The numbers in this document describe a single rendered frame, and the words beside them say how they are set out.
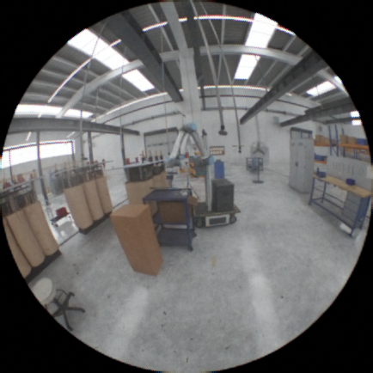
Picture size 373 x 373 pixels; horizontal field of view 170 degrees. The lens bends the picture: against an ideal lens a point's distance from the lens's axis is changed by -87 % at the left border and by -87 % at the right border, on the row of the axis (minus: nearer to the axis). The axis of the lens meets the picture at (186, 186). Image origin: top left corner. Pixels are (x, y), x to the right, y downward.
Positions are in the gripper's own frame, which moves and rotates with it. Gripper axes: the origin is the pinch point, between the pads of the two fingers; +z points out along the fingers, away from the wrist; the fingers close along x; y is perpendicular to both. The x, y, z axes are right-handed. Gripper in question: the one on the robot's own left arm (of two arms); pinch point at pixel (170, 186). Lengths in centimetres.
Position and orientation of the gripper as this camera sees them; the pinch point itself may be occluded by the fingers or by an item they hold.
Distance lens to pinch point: 151.0
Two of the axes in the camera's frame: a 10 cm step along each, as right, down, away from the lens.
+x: -2.4, 0.8, -9.7
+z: 0.4, 10.0, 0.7
